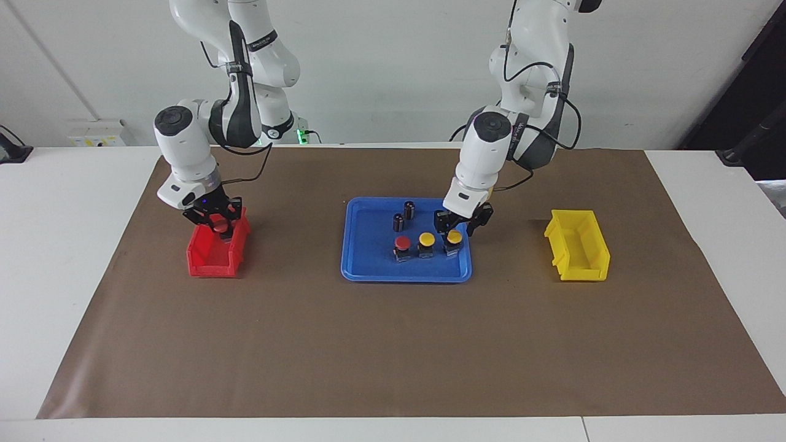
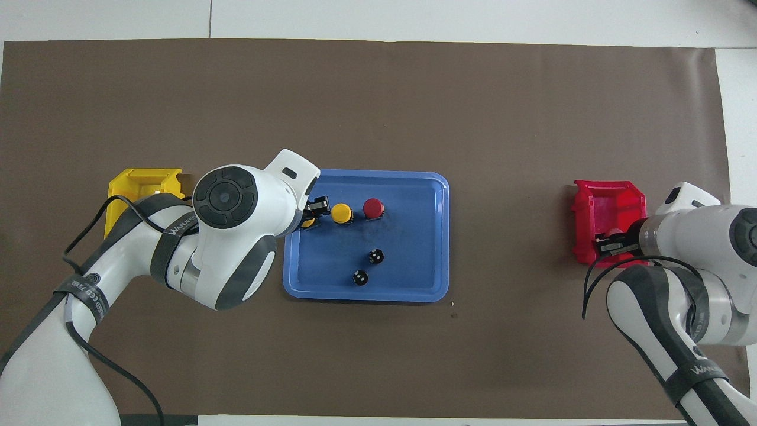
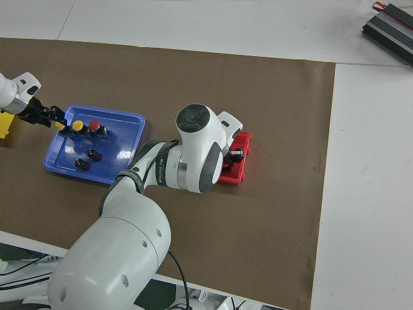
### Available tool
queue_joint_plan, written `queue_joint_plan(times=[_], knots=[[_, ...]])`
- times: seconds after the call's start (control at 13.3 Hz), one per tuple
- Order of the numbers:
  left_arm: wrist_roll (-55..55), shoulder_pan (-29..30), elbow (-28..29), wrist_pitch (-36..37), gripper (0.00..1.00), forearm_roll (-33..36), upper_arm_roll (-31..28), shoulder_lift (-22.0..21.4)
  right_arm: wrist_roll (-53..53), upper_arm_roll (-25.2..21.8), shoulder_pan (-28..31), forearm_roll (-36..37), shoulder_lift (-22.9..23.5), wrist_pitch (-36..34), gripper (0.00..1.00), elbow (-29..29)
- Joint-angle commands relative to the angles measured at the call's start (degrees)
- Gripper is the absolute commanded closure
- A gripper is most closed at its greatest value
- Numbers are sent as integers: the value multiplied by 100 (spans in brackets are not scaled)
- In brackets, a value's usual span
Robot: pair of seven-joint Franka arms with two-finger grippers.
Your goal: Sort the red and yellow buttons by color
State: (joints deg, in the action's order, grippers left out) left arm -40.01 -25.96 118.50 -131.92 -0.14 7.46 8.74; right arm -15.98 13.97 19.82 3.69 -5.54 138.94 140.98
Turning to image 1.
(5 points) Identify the brown paper table mat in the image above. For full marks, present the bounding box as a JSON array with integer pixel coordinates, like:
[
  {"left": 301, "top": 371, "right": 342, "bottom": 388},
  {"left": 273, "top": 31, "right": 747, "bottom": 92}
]
[{"left": 37, "top": 145, "right": 786, "bottom": 419}]

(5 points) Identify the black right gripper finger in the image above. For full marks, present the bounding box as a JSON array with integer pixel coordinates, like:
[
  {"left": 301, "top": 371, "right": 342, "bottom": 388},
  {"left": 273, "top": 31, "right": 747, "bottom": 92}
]
[
  {"left": 184, "top": 211, "right": 217, "bottom": 233},
  {"left": 223, "top": 196, "right": 244, "bottom": 241}
]

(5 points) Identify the white wall socket box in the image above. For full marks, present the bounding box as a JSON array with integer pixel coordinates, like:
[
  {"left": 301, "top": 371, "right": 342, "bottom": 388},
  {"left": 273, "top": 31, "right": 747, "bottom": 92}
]
[{"left": 66, "top": 120, "right": 127, "bottom": 147}]

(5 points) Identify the black backdrop panel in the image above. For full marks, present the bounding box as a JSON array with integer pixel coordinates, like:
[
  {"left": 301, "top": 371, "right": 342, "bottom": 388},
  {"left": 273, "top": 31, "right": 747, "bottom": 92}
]
[{"left": 679, "top": 0, "right": 786, "bottom": 179}]

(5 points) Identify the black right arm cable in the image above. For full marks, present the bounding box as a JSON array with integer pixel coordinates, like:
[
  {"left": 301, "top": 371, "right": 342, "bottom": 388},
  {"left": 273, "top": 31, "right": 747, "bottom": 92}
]
[{"left": 200, "top": 18, "right": 274, "bottom": 185}]

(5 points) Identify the blue plastic tray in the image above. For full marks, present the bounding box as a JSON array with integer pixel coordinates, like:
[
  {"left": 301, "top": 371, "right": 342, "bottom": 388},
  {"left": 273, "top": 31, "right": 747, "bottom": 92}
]
[{"left": 341, "top": 197, "right": 473, "bottom": 283}]

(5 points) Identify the red plastic bin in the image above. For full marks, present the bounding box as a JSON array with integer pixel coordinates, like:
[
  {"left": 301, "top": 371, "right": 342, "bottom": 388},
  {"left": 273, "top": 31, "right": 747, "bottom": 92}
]
[{"left": 186, "top": 206, "right": 251, "bottom": 278}]

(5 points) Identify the yellow plastic bin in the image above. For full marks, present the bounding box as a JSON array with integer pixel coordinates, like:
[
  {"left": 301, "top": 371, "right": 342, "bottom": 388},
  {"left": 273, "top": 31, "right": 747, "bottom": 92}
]
[{"left": 544, "top": 209, "right": 611, "bottom": 282}]

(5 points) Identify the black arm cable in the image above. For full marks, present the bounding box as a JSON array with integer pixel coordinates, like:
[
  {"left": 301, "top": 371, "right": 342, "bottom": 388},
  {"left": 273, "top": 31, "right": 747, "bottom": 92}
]
[
  {"left": 200, "top": 18, "right": 274, "bottom": 185},
  {"left": 496, "top": 34, "right": 582, "bottom": 192}
]

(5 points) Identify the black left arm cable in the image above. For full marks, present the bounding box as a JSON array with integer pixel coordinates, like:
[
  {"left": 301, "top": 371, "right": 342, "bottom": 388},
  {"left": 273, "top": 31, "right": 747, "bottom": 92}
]
[{"left": 496, "top": 34, "right": 582, "bottom": 192}]

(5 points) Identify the black tripod stand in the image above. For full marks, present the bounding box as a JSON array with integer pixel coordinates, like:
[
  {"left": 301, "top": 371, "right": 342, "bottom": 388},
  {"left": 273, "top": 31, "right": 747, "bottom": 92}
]
[{"left": 715, "top": 114, "right": 786, "bottom": 180}]

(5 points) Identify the small black device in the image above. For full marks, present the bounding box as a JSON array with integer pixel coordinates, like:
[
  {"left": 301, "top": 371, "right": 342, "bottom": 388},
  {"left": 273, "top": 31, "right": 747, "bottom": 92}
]
[{"left": 0, "top": 126, "right": 33, "bottom": 165}]

